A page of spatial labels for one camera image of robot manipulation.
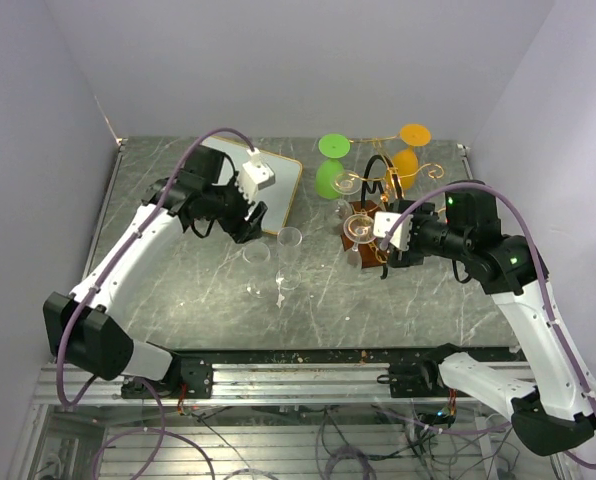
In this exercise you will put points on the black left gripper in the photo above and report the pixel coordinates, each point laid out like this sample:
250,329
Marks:
241,229

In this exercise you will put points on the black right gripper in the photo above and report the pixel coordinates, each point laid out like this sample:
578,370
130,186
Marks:
413,255

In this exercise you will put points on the clear wine glass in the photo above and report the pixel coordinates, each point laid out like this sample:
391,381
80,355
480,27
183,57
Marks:
358,229
345,184
256,256

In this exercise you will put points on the clear tall flute glass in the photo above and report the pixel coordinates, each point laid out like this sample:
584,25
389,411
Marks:
289,241

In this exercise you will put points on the clear wine glass front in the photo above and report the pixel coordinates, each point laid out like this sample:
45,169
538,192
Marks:
358,229

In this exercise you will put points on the orange plastic wine glass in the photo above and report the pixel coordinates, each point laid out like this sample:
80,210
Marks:
406,161

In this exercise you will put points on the green plastic wine glass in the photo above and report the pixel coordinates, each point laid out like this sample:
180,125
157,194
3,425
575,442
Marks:
333,147

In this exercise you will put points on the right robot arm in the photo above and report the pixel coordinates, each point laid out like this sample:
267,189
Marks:
483,231

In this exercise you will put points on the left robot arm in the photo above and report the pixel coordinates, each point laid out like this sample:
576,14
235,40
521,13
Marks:
82,326

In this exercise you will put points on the gold framed whiteboard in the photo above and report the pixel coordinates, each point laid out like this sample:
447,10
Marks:
278,197

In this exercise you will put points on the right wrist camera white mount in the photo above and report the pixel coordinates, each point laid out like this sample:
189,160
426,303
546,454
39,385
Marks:
387,230

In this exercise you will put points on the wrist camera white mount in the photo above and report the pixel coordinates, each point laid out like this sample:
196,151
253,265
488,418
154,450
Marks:
254,176
387,230

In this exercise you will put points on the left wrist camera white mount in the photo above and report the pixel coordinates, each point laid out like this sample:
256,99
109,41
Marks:
254,176

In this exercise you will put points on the gold wire wine glass rack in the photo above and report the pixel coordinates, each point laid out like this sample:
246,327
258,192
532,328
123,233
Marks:
380,190

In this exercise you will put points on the aluminium mounting rail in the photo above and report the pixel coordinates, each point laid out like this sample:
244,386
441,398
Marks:
264,383

